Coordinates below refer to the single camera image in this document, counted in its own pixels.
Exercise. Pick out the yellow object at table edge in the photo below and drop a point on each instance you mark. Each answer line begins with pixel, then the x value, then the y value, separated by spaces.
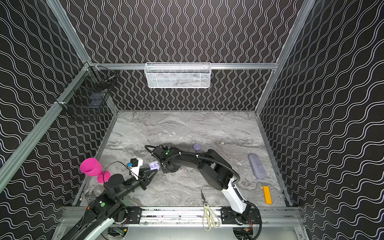
pixel 267 195

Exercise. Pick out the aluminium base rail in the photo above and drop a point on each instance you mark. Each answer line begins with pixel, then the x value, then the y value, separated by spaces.
pixel 193 217

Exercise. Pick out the purple earbud charging case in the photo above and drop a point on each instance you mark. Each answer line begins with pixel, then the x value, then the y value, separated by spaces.
pixel 154 166

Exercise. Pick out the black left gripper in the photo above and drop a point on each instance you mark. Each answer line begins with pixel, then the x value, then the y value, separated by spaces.
pixel 142 178

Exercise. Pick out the beige handled scissors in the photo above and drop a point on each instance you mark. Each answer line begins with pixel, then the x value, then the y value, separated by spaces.
pixel 210 219

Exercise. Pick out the aluminium corner frame post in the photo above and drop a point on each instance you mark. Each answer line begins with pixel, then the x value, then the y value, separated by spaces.
pixel 288 46
pixel 66 25

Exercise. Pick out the pink plastic goblet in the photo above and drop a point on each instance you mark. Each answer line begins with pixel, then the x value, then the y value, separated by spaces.
pixel 92 167

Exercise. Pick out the black wire basket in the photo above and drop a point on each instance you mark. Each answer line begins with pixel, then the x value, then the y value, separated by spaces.
pixel 88 100

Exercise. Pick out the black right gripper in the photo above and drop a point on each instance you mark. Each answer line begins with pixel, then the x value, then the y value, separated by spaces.
pixel 167 163

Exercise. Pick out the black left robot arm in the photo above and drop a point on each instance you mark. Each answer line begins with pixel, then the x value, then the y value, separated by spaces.
pixel 108 208

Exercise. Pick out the aluminium back horizontal bar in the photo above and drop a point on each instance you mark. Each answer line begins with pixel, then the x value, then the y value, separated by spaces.
pixel 213 66

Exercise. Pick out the aluminium left side bar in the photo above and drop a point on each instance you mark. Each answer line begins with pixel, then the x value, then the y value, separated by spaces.
pixel 15 161

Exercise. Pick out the aluminium corner frame post right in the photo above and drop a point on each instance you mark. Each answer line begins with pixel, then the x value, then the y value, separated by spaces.
pixel 288 46

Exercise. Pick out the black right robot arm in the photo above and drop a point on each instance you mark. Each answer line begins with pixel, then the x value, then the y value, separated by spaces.
pixel 217 172

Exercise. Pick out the white wire basket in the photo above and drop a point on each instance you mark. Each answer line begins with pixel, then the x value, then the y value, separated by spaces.
pixel 177 78

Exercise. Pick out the aluminium corner frame post left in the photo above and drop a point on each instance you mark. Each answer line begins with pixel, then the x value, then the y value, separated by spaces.
pixel 66 25

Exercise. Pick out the grey purple glasses case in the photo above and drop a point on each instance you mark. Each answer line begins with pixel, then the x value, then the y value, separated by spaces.
pixel 257 167

